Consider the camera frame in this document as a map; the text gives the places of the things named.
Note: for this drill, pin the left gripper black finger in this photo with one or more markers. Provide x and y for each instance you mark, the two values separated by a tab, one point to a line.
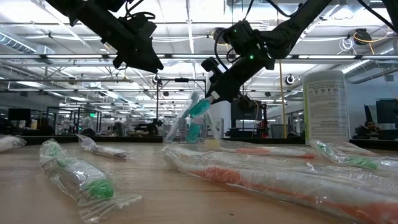
147	63

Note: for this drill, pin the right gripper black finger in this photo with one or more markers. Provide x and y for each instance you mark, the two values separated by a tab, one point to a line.
231	87

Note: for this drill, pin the small teal mouthwash bottle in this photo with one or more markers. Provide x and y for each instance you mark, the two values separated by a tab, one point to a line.
199	109
193	133

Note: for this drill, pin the orange toothbrush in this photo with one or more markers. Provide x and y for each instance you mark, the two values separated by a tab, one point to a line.
236	177
258	151
9	142

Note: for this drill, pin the purple toothbrush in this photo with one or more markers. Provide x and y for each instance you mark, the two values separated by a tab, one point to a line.
109	152

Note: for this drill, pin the green toothbrush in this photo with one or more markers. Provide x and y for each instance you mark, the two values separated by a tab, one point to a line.
360	162
93	186

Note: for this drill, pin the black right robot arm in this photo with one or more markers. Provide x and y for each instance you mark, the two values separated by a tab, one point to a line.
295	25

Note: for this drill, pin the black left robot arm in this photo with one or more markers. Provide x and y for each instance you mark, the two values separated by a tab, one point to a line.
93	21

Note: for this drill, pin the red black machine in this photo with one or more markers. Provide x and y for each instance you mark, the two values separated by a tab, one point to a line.
248	121

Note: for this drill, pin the white wipes canister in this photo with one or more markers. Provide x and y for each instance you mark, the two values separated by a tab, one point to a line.
326	109

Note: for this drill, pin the dark computer monitor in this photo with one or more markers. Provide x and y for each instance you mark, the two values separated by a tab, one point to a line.
387	113
19	114

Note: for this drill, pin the person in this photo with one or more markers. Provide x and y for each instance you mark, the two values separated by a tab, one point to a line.
370	127

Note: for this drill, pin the black desk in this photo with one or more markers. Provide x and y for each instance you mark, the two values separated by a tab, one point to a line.
385	134

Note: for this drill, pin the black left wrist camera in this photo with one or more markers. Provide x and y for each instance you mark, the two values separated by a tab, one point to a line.
140	26

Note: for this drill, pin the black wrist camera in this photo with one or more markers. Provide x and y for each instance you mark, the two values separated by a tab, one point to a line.
211	65
140	26

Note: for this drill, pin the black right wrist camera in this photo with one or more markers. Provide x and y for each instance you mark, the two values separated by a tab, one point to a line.
211	65

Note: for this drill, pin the black station frame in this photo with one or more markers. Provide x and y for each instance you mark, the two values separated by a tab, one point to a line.
182	80

